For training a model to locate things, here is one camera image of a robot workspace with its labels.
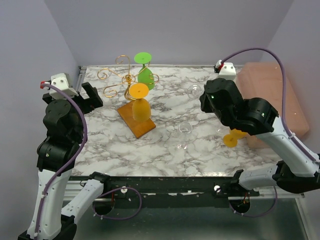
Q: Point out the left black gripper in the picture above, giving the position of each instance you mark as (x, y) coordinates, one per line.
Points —
(95, 101)

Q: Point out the wooden rack base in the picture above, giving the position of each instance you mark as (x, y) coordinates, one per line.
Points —
(138, 129)

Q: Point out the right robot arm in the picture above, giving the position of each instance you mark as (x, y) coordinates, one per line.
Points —
(299, 168)

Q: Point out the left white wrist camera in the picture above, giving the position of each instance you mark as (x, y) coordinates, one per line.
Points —
(62, 81)

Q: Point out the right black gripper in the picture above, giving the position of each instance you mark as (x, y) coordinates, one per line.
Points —
(204, 106)

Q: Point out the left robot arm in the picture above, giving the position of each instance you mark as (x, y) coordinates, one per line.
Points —
(66, 136)

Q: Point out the clear glass on table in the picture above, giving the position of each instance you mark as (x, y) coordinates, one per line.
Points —
(221, 131)

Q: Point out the green wine glass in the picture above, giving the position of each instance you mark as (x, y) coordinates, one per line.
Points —
(145, 75)

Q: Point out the gold wire glass rack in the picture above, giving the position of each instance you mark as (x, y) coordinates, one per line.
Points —
(127, 79)

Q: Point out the orange wine glass on table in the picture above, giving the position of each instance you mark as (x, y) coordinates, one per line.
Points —
(231, 139)

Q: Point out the clear wine glass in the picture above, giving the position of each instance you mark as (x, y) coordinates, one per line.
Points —
(194, 91)
(183, 135)

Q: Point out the pink plastic storage box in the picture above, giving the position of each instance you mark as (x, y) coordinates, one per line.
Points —
(264, 80)

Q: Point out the orange hanging wine glass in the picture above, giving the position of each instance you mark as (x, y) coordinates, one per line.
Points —
(141, 109)

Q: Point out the black mounting rail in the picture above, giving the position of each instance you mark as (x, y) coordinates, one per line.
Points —
(166, 192)

